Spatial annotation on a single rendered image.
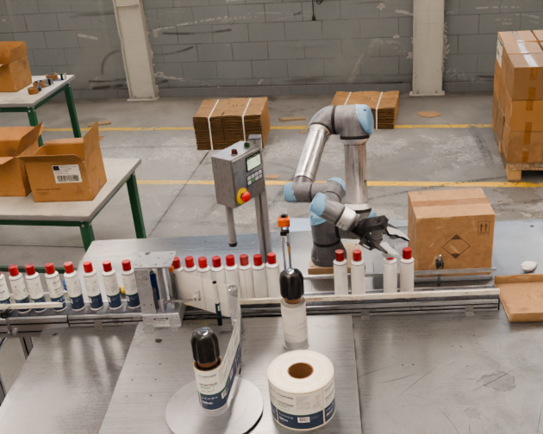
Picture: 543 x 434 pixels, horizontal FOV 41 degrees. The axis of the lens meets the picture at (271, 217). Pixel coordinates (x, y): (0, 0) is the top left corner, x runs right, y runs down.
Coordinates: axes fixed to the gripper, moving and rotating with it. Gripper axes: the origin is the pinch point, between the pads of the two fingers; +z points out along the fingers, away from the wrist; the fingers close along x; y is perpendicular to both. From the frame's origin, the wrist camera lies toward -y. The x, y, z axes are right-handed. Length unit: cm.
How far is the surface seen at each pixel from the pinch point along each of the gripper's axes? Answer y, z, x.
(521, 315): 8, 51, -4
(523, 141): 196, 99, -251
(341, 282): 28.1, -9.9, 9.7
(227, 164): 6, -68, 2
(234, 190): 12, -61, 6
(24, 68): 332, -286, -173
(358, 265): 20.1, -8.4, 4.2
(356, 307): 31.6, -0.4, 14.2
